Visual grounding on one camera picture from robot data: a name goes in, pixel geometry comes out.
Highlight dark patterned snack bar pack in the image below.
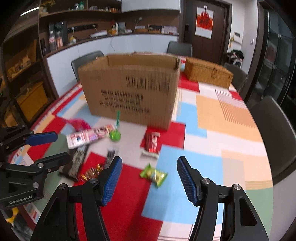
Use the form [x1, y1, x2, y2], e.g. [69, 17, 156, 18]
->
[59, 145, 89, 180]

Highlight pink bear snack packet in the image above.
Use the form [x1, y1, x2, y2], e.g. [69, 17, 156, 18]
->
[66, 125, 116, 150]

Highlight magenta snack bag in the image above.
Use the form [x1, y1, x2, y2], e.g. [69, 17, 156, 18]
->
[64, 118, 91, 132]

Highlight slim dark candy bar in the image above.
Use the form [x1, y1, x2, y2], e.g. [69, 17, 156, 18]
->
[104, 150, 116, 169]

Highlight green lollipop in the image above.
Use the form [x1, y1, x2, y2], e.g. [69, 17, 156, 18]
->
[109, 110, 121, 142]

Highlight red small snack packet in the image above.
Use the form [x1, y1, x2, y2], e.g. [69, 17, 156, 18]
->
[142, 132, 160, 159]

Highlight white lower cabinets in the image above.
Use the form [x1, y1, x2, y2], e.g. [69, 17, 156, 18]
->
[46, 34, 180, 98]

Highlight grey chair right near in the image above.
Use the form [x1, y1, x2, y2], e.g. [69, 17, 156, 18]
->
[249, 96, 295, 185]

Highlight grey chair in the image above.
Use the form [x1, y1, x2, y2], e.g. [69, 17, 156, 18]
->
[224, 63, 248, 93]
[249, 96, 295, 185]
[71, 51, 104, 82]

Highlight small lime green packet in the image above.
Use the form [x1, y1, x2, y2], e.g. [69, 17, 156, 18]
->
[140, 164, 168, 187]

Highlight plastic water bottle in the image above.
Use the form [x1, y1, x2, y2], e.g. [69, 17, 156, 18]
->
[49, 31, 57, 52]

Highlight grey chair left side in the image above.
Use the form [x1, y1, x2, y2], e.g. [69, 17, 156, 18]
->
[71, 51, 104, 82]

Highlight red label drink bottle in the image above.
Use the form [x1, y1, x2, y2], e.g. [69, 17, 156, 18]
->
[56, 31, 63, 49]

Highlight glass display cabinet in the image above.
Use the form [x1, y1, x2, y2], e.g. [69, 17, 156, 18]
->
[0, 0, 58, 130]

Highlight black coffee machine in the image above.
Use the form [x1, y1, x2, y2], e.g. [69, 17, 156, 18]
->
[49, 21, 68, 46]

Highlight brown cardboard box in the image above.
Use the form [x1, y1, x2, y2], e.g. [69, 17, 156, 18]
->
[78, 53, 181, 130]

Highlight white flat appliance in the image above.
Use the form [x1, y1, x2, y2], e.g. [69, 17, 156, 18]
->
[89, 30, 108, 39]

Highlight grey chair right far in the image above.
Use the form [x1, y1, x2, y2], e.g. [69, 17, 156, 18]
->
[224, 63, 248, 93]

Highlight dark glass sliding door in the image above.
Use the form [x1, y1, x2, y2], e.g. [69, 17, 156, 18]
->
[240, 0, 296, 112]

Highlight woven wicker storage box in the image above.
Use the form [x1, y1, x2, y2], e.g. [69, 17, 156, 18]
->
[184, 57, 233, 88]

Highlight white shoe rack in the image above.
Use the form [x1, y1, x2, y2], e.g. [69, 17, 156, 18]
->
[227, 55, 243, 68]

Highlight dark wooden door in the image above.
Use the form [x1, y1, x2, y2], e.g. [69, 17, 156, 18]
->
[181, 0, 232, 64]

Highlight grey chair far end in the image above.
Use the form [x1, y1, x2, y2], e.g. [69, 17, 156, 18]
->
[166, 41, 193, 57]

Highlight red fu calendar poster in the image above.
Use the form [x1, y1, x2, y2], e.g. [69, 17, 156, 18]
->
[195, 6, 214, 39]

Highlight wall intercom panel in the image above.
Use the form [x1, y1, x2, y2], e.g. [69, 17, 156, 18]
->
[233, 32, 243, 45]

